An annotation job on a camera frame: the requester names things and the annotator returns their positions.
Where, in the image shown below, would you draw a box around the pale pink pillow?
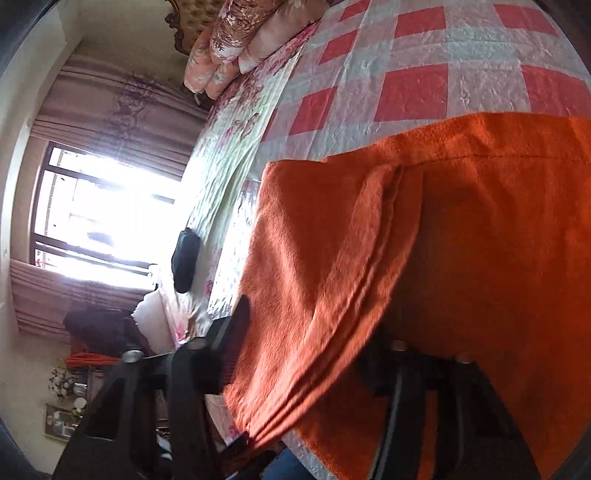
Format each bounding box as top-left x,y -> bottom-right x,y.
239,4 -> 324,75

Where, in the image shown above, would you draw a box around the red floral folded quilt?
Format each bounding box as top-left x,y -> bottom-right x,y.
210,0 -> 342,63

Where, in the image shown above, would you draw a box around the carved tufted headboard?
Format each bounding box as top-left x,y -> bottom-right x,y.
164,0 -> 227,55

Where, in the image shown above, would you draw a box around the orange pants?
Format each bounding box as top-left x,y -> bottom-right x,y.
224,112 -> 591,480

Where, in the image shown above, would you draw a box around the pink white checkered cloth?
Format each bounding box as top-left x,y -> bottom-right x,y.
256,0 -> 591,480

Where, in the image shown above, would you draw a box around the white pillow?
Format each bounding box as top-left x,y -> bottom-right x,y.
131,291 -> 179,354

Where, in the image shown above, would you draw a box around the dark maroon clothing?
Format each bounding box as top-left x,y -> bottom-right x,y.
64,308 -> 153,357

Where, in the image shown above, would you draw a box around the flower bouquet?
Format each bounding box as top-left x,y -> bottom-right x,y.
48,367 -> 88,398

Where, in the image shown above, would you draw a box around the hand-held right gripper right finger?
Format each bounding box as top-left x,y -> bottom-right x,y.
364,340 -> 542,480

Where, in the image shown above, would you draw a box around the black pouch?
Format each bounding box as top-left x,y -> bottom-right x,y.
171,228 -> 201,295

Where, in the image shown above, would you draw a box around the person's legs in jeans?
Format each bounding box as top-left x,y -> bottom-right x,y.
265,448 -> 324,480

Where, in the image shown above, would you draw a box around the floral bed sheet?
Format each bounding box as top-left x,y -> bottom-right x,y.
157,21 -> 324,446

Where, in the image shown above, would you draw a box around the mauve floral curtain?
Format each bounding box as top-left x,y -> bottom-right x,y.
11,53 -> 208,343

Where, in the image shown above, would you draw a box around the picture frame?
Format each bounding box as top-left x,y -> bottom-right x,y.
44,402 -> 86,437

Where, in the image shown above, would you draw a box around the pink floral folded quilt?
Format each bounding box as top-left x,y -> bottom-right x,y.
184,25 -> 241,100

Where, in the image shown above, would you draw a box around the window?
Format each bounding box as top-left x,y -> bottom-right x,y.
30,141 -> 185,282

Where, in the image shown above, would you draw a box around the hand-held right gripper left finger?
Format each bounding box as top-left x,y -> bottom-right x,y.
53,295 -> 253,480

